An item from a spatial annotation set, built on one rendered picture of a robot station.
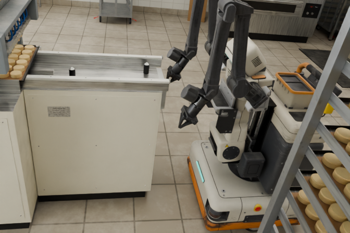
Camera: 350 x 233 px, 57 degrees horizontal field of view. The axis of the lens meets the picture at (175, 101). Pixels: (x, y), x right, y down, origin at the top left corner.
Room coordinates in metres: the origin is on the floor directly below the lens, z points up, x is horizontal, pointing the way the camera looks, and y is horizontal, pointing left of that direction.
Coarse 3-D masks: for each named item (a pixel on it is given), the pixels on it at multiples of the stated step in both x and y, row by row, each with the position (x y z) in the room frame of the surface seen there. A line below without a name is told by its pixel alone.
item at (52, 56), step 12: (36, 60) 1.60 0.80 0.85; (48, 60) 1.62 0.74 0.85; (60, 60) 1.64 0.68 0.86; (72, 60) 1.65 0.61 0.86; (84, 60) 1.67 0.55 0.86; (96, 60) 1.68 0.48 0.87; (108, 60) 1.70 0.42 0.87; (120, 60) 1.72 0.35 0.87; (132, 60) 1.73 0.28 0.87; (144, 60) 1.75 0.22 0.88; (156, 60) 1.77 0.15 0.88
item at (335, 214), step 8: (304, 176) 0.75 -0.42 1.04; (312, 176) 0.73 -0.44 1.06; (312, 184) 0.72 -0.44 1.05; (320, 184) 0.71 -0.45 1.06; (320, 192) 0.68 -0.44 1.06; (328, 192) 0.68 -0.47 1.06; (320, 200) 0.66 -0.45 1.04; (328, 200) 0.65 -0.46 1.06; (328, 208) 0.64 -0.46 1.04; (336, 208) 0.62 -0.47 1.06; (328, 216) 0.61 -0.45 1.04; (336, 216) 0.60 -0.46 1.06; (344, 216) 0.60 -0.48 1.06; (336, 224) 0.59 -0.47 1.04; (344, 224) 0.57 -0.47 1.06; (344, 232) 0.55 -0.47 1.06
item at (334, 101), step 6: (336, 96) 0.73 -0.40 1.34; (330, 102) 0.74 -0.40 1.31; (336, 102) 0.72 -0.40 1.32; (342, 102) 0.70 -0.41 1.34; (336, 108) 0.71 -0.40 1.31; (342, 108) 0.70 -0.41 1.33; (348, 108) 0.68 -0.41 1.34; (342, 114) 0.69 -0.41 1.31; (348, 114) 0.67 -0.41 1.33; (348, 120) 0.66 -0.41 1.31
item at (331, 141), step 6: (318, 126) 0.75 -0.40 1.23; (324, 126) 0.73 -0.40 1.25; (318, 132) 0.74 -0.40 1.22; (324, 132) 0.72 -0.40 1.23; (324, 138) 0.71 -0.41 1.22; (330, 138) 0.69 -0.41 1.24; (330, 144) 0.68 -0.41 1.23; (336, 144) 0.66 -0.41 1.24; (336, 150) 0.65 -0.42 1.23; (342, 150) 0.64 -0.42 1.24; (336, 156) 0.64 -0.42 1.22; (342, 156) 0.63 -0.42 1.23; (348, 156) 0.61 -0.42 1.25; (342, 162) 0.62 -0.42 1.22; (348, 162) 0.60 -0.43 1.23; (348, 168) 0.60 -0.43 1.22
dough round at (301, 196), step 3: (300, 192) 0.75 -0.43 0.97; (303, 192) 0.75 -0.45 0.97; (297, 195) 0.75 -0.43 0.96; (300, 195) 0.74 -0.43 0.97; (303, 195) 0.74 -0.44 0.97; (300, 198) 0.73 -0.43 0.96; (303, 198) 0.73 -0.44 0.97; (306, 198) 0.73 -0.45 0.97; (300, 201) 0.73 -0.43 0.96; (303, 201) 0.73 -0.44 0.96; (306, 201) 0.72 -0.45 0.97; (306, 204) 0.72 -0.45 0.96
